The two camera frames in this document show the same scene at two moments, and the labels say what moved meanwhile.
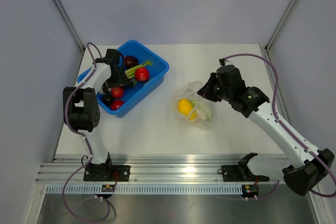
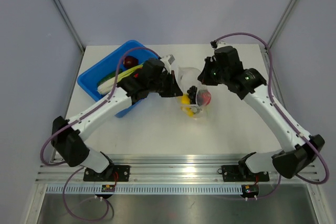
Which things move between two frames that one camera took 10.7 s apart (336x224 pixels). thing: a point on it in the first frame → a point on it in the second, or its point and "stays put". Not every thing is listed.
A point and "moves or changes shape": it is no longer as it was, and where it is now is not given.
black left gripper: [121, 81] → [174, 89]
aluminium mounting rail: [150, 171] stays put
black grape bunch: [132, 83] moves or changes shape
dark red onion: [130, 61] stays put
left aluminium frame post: [62, 11] stays put
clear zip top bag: [190, 109] moves or changes shape
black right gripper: [206, 92] → [205, 76]
